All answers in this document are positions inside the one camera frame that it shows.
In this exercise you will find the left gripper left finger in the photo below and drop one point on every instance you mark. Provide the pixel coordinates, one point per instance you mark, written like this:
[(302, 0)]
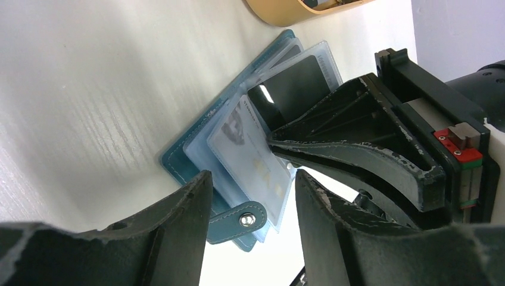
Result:
[(161, 245)]

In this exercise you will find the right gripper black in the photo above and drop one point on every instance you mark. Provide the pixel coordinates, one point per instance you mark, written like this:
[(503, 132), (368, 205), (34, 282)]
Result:
[(428, 157)]

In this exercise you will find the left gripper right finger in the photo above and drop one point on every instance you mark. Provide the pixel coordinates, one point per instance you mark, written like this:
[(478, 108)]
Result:
[(346, 245)]

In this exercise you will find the blue leather card holder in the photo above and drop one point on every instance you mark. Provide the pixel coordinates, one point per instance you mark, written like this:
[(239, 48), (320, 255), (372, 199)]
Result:
[(234, 217)]

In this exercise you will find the grey card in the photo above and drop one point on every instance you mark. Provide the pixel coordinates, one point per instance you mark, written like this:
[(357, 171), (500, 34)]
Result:
[(238, 140)]

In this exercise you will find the tan oval card tray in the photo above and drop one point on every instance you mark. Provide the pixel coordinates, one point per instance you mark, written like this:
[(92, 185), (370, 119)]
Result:
[(288, 13)]

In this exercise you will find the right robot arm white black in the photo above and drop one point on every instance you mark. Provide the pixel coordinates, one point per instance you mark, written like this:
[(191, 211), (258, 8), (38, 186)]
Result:
[(420, 152)]

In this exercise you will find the silver edged black card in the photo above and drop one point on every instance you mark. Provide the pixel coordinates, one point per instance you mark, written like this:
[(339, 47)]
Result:
[(287, 95)]

